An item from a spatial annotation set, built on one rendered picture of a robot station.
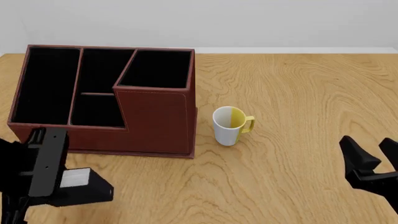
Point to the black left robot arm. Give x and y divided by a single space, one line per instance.
14 158

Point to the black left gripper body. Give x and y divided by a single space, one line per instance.
35 138

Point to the black book with white pages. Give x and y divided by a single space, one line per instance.
93 191

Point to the white and yellow mug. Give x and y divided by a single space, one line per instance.
225 133

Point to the red-brown desk caddy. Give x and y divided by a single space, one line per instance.
155 116

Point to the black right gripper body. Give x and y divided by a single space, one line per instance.
376 186

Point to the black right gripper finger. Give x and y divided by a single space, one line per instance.
354 156
391 151

